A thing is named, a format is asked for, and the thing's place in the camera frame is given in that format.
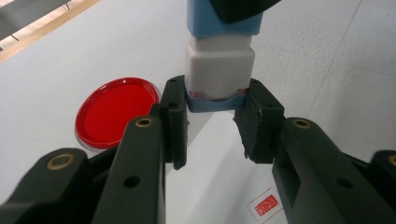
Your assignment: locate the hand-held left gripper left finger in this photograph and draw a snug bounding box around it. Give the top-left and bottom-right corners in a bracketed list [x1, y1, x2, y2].
[91, 75, 190, 224]

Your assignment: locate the white paper sheet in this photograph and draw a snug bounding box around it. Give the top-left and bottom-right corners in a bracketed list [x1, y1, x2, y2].
[164, 110, 290, 224]

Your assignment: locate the round red ink pad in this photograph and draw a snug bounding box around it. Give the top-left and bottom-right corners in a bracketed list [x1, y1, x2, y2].
[74, 77, 162, 150]

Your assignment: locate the blue stamp cap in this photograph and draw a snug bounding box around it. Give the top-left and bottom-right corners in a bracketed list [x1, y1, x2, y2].
[185, 88, 248, 114]

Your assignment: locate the blue and white stamp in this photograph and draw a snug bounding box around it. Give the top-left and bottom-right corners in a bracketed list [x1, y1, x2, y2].
[185, 0, 264, 101]

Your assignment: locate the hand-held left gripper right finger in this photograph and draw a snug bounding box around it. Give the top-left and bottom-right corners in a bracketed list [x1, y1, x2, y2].
[233, 77, 396, 224]

